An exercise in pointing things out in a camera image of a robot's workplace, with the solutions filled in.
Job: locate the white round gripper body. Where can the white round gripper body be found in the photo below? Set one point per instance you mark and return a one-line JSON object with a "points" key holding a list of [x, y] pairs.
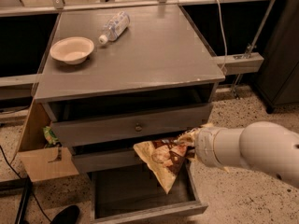
{"points": [[206, 146]]}

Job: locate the clear plastic water bottle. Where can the clear plastic water bottle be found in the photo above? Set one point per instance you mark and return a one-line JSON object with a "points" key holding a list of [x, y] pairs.
{"points": [[115, 26]]}

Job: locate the brown cardboard box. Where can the brown cardboard box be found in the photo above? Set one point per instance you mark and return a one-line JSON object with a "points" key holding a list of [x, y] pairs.
{"points": [[41, 162]]}

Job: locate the white paper bowl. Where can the white paper bowl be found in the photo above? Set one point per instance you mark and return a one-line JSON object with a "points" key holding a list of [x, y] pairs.
{"points": [[72, 50]]}

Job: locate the grey metal rail frame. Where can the grey metal rail frame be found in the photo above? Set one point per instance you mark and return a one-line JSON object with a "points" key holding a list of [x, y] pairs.
{"points": [[239, 62]]}

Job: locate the green snack bag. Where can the green snack bag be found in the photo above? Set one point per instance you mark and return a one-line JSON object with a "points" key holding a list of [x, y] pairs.
{"points": [[50, 137]]}

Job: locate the grey bottom drawer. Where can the grey bottom drawer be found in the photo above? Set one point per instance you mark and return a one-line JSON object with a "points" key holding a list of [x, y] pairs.
{"points": [[132, 195]]}

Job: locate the grey top drawer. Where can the grey top drawer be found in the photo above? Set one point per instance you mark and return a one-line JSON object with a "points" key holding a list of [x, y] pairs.
{"points": [[98, 130]]}

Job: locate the black shoe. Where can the black shoe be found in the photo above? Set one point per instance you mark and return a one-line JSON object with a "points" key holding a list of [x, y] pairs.
{"points": [[68, 216]]}

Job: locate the brown yellow chip bag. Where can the brown yellow chip bag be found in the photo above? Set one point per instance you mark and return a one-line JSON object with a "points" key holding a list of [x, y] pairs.
{"points": [[166, 156]]}

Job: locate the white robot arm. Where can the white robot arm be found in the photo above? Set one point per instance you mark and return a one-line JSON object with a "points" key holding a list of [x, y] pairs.
{"points": [[262, 146]]}

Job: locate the grey drawer cabinet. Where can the grey drawer cabinet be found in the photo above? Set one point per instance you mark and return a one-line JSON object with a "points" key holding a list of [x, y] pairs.
{"points": [[129, 103]]}

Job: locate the grey drawer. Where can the grey drawer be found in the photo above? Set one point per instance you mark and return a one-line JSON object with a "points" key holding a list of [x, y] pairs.
{"points": [[98, 130], [132, 195], [108, 155]]}

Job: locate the dark cabinet at right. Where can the dark cabinet at right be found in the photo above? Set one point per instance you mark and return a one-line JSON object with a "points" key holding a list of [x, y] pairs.
{"points": [[278, 78]]}

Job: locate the grey middle drawer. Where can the grey middle drawer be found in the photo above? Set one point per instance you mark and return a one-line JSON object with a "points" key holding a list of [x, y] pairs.
{"points": [[108, 155]]}

